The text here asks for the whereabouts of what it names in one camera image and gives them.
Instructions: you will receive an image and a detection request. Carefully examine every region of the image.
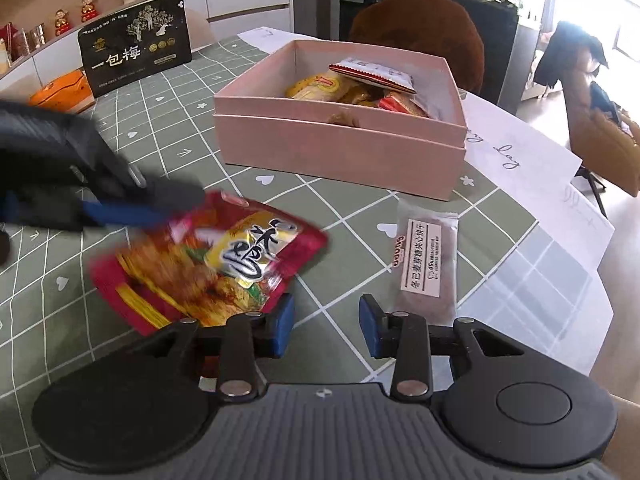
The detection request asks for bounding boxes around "clear brown biscuit packet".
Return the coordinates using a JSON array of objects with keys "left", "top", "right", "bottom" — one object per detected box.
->
[{"left": 392, "top": 200, "right": 459, "bottom": 326}]

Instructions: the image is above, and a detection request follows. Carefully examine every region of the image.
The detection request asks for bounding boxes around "black jacket on chair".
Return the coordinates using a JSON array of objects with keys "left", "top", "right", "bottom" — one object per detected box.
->
[{"left": 534, "top": 22, "right": 608, "bottom": 88}]

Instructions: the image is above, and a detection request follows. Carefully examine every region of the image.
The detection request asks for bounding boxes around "black gift box with tree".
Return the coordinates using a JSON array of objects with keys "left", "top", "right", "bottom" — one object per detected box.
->
[{"left": 77, "top": 0, "right": 192, "bottom": 98}]

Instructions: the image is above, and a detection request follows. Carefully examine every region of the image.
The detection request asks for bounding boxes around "mustard lounge chair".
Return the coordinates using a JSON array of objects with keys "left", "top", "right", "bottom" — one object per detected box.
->
[{"left": 560, "top": 47, "right": 639, "bottom": 204}]

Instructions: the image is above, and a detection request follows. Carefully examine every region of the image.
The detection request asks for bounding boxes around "white paper sheet with writing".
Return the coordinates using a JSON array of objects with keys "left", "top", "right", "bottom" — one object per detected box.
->
[{"left": 242, "top": 27, "right": 614, "bottom": 271}]

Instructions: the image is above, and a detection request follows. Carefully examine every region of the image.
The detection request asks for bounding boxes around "brown round chair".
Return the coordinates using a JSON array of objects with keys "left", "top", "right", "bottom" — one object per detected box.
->
[{"left": 348, "top": 0, "right": 485, "bottom": 93}]

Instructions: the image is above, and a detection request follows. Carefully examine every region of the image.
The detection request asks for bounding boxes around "person's right hand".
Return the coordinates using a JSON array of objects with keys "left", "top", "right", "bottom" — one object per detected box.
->
[{"left": 602, "top": 396, "right": 640, "bottom": 480}]

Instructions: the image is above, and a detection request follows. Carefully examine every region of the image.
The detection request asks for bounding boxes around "red doll figurine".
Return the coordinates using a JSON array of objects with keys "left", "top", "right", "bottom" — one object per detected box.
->
[
  {"left": 80, "top": 0, "right": 99, "bottom": 23},
  {"left": 54, "top": 9, "right": 72, "bottom": 37}
]

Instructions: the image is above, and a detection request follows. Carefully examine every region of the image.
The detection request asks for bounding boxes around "yellow snack packet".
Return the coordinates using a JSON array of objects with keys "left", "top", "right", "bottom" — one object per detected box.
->
[{"left": 284, "top": 70, "right": 358, "bottom": 102}]

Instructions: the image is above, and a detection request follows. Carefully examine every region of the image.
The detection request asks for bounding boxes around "white cabinet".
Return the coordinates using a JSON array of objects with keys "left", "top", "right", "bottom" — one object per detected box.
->
[{"left": 1, "top": 0, "right": 294, "bottom": 96}]

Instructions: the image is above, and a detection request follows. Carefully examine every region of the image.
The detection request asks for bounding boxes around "orange box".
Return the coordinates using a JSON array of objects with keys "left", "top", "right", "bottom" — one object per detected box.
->
[{"left": 28, "top": 70, "right": 96, "bottom": 114}]

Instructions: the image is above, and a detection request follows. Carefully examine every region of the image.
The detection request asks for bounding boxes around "white red snack packet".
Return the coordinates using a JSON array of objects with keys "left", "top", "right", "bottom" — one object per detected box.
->
[{"left": 329, "top": 58, "right": 416, "bottom": 94}]

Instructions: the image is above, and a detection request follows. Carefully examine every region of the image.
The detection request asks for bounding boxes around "pink cardboard box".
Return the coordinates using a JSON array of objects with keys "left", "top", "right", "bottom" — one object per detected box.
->
[{"left": 214, "top": 39, "right": 468, "bottom": 200}]

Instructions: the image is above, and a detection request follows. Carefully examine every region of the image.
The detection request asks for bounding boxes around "orange small snack packet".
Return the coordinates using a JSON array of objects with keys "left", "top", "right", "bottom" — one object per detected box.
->
[{"left": 376, "top": 91, "right": 431, "bottom": 118}]

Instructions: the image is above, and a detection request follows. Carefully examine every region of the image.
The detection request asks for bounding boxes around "red spicy snack packet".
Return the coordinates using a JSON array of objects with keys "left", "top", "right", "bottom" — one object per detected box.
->
[{"left": 89, "top": 190, "right": 328, "bottom": 335}]

